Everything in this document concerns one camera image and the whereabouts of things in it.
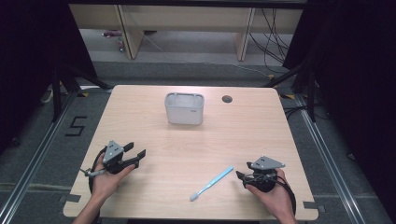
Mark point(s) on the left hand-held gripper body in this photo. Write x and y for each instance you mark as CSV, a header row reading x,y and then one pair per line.
x,y
112,154

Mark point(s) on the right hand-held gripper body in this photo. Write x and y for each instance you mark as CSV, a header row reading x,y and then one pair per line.
x,y
264,174

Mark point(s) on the light blue toothbrush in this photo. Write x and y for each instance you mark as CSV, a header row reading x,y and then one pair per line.
x,y
211,183

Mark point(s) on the white plastic holder cup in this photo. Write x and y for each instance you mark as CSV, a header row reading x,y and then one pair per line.
x,y
184,112

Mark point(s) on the person's right hand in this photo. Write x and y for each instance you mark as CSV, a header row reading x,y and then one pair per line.
x,y
277,199

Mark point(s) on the person's left hand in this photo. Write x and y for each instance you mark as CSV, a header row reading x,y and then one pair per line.
x,y
107,183

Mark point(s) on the round dark table grommet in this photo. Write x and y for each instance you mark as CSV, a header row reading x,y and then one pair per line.
x,y
227,99

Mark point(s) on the black metal stand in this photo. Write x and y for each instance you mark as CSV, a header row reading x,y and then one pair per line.
x,y
56,93
311,93

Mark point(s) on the white thing on floor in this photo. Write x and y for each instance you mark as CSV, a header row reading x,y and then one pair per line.
x,y
47,96

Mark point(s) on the small bottle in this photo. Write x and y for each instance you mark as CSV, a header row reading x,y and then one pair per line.
x,y
120,44

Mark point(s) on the pink flat thing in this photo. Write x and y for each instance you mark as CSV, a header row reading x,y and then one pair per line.
x,y
111,33

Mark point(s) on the dark curtain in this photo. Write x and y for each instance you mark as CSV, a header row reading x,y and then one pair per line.
x,y
31,62
358,77

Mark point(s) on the light wooden desk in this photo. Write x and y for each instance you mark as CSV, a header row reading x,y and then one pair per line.
x,y
186,18

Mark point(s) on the aluminium floor rail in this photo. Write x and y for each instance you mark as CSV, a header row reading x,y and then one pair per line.
x,y
37,149
327,149

